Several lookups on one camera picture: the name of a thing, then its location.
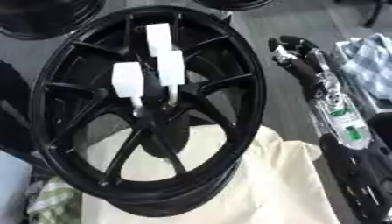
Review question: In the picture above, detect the cream cloth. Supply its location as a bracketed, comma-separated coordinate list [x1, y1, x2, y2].
[80, 124, 343, 224]

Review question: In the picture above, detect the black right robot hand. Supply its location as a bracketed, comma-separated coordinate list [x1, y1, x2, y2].
[266, 35, 325, 100]

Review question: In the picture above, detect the black chair leg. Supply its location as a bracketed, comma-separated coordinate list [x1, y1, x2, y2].
[362, 0, 391, 29]

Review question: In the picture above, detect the black round wheel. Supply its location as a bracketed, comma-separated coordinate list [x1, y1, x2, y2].
[191, 0, 277, 11]
[0, 0, 108, 41]

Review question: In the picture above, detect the black spoked wheel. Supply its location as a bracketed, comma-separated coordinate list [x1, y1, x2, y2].
[27, 4, 269, 218]

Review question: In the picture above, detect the white pin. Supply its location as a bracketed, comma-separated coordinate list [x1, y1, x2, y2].
[110, 61, 146, 117]
[156, 50, 187, 107]
[145, 23, 175, 58]

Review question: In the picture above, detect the green white checked cloth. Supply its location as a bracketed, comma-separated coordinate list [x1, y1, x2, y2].
[25, 176, 85, 224]

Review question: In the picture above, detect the blue white checked cloth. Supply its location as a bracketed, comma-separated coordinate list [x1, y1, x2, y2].
[333, 32, 392, 102]

